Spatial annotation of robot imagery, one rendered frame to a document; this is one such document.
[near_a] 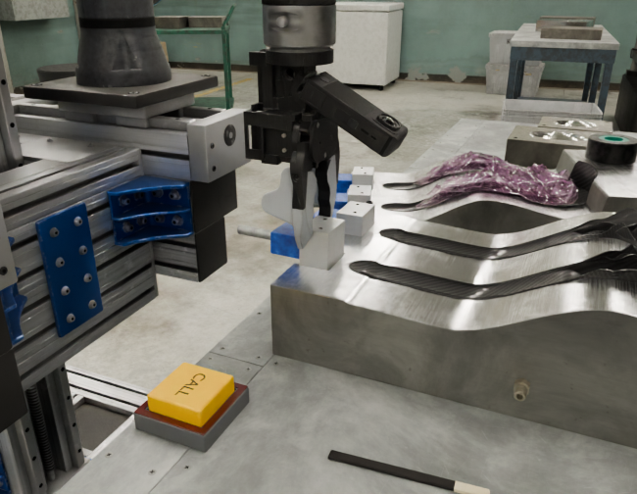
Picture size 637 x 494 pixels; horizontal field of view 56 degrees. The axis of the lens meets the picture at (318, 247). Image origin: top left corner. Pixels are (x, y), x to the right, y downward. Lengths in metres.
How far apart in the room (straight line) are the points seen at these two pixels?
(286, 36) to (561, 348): 0.39
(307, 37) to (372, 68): 6.66
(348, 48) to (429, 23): 1.17
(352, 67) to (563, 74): 2.48
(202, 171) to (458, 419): 0.54
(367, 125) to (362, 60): 6.69
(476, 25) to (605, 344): 7.39
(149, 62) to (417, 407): 0.68
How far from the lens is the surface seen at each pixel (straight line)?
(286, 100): 0.66
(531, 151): 1.42
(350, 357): 0.66
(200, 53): 9.14
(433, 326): 0.61
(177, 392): 0.60
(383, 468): 0.56
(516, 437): 0.62
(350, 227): 0.78
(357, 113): 0.62
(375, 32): 7.23
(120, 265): 1.01
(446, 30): 7.94
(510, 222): 0.94
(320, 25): 0.63
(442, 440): 0.60
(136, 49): 1.02
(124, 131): 1.02
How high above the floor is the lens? 1.19
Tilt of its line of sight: 24 degrees down
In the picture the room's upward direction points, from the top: straight up
